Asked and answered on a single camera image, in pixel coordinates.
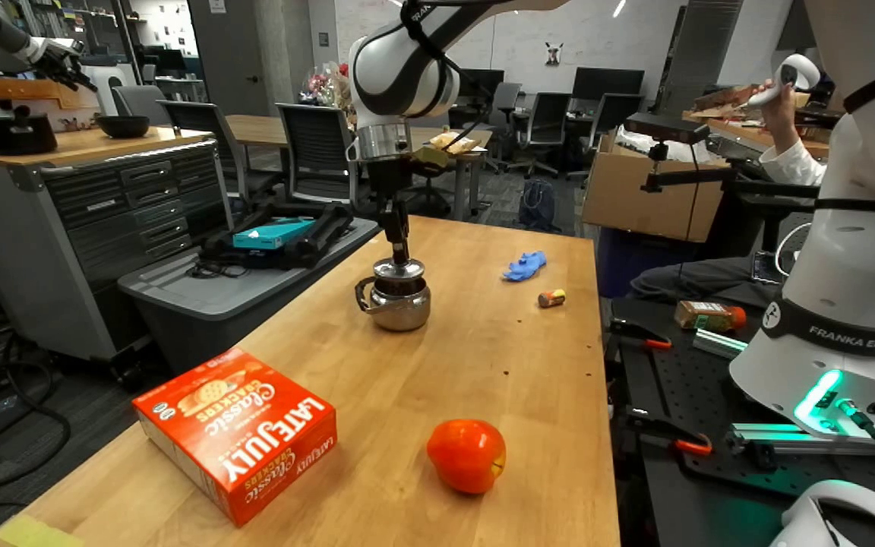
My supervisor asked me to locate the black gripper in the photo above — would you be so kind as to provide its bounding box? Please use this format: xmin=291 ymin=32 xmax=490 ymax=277
xmin=377 ymin=194 xmax=417 ymax=268

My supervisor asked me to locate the silver pot lid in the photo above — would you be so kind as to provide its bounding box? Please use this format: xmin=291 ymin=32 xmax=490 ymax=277
xmin=370 ymin=257 xmax=429 ymax=282

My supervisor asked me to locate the white VR controller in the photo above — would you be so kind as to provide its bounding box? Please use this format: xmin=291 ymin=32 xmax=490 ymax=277
xmin=738 ymin=51 xmax=824 ymax=112

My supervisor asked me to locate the operator white sleeve forearm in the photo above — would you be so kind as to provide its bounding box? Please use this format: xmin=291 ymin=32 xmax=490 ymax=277
xmin=756 ymin=112 xmax=832 ymax=193

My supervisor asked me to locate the silver pot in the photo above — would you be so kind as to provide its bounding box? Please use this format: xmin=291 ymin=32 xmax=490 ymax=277
xmin=353 ymin=264 xmax=433 ymax=336

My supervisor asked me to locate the black cooking pot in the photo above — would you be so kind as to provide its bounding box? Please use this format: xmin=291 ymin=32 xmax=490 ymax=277
xmin=0 ymin=100 xmax=62 ymax=158

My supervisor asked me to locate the operator hand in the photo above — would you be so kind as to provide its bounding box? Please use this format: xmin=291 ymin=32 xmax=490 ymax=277
xmin=758 ymin=87 xmax=802 ymax=133

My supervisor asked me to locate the blue rubber glove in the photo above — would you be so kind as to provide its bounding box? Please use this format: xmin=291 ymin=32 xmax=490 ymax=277
xmin=501 ymin=250 xmax=551 ymax=286

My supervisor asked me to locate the teal case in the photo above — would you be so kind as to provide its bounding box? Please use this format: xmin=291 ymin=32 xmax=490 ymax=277
xmin=231 ymin=216 xmax=318 ymax=253

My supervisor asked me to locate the black office chair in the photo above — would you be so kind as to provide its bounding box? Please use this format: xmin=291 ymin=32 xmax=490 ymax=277
xmin=275 ymin=100 xmax=359 ymax=208

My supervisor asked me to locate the blue backpack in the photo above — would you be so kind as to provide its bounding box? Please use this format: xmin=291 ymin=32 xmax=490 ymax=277
xmin=516 ymin=181 xmax=560 ymax=234

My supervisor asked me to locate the grey plastic bin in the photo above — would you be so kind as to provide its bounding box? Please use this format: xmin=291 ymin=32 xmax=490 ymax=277
xmin=115 ymin=208 xmax=383 ymax=375

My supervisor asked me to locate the red plastic tomato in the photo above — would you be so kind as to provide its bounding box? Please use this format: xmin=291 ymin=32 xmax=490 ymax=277
xmin=424 ymin=416 xmax=509 ymax=500

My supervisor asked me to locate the orange cracker box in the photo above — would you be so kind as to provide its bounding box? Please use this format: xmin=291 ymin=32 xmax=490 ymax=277
xmin=132 ymin=346 xmax=341 ymax=530

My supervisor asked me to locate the brown cardboard box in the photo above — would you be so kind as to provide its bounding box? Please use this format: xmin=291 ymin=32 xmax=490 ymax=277
xmin=582 ymin=133 xmax=734 ymax=247

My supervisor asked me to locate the black bowl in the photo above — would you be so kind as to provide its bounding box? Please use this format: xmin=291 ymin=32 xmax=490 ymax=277
xmin=94 ymin=112 xmax=154 ymax=143

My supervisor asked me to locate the orange green small box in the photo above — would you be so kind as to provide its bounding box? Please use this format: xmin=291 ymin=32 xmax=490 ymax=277
xmin=671 ymin=297 xmax=751 ymax=336

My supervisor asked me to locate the grey drawer cabinet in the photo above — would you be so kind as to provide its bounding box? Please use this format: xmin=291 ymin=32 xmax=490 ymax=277
xmin=0 ymin=126 xmax=236 ymax=365

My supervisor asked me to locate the yellow green pad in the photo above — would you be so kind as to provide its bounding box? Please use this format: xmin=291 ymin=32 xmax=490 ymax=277
xmin=0 ymin=515 xmax=85 ymax=547

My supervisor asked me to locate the grey aluminium extrusion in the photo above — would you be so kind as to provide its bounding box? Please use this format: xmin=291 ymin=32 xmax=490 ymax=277
xmin=729 ymin=420 xmax=875 ymax=457

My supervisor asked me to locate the orange handled clamp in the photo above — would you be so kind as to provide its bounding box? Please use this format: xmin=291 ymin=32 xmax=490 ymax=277
xmin=629 ymin=403 xmax=716 ymax=462
xmin=608 ymin=312 xmax=675 ymax=357

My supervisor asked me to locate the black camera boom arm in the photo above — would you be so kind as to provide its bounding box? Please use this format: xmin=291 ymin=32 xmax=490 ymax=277
xmin=641 ymin=164 xmax=826 ymax=205

